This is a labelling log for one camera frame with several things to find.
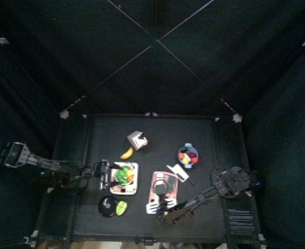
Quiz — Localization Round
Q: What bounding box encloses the green toy leafy vegetable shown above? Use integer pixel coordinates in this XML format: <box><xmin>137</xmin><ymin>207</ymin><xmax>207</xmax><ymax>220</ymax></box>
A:
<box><xmin>115</xmin><ymin>168</ymin><xmax>129</xmax><ymax>185</ymax></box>

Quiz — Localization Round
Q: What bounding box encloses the white toy tray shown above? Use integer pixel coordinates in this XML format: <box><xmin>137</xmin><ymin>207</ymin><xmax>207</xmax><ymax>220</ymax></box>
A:
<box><xmin>109</xmin><ymin>161</ymin><xmax>139</xmax><ymax>196</ymax></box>

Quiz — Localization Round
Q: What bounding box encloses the yellow toy banana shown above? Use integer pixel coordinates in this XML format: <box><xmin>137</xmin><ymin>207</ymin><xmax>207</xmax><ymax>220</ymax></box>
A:
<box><xmin>119</xmin><ymin>147</ymin><xmax>135</xmax><ymax>160</ymax></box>

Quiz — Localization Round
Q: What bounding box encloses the white toy knife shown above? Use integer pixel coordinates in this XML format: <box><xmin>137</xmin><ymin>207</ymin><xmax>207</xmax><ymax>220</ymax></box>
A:
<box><xmin>166</xmin><ymin>163</ymin><xmax>197</xmax><ymax>187</ymax></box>

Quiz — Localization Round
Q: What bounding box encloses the black round toy plate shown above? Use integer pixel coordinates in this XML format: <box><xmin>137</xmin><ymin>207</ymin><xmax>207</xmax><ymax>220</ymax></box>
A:
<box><xmin>97</xmin><ymin>196</ymin><xmax>119</xmax><ymax>219</ymax></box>

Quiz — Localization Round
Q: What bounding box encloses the green toy lime slice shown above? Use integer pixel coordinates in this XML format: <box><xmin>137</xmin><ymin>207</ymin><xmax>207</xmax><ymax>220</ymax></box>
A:
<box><xmin>115</xmin><ymin>200</ymin><xmax>127</xmax><ymax>217</ymax></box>

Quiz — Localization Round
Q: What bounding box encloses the white grey toy cube box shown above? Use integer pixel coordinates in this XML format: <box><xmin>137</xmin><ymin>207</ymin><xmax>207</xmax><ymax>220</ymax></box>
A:
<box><xmin>126</xmin><ymin>130</ymin><xmax>149</xmax><ymax>151</ymax></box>

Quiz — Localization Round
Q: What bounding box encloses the light blue toy bowl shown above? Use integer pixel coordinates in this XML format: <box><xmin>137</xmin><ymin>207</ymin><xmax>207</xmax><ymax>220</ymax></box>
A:
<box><xmin>178</xmin><ymin>142</ymin><xmax>201</xmax><ymax>169</ymax></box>

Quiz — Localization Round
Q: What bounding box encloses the thin light cord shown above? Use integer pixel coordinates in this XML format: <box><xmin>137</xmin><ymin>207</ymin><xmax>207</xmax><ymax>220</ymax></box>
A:
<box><xmin>65</xmin><ymin>0</ymin><xmax>215</xmax><ymax>111</ymax></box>
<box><xmin>105</xmin><ymin>0</ymin><xmax>237</xmax><ymax>115</ymax></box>

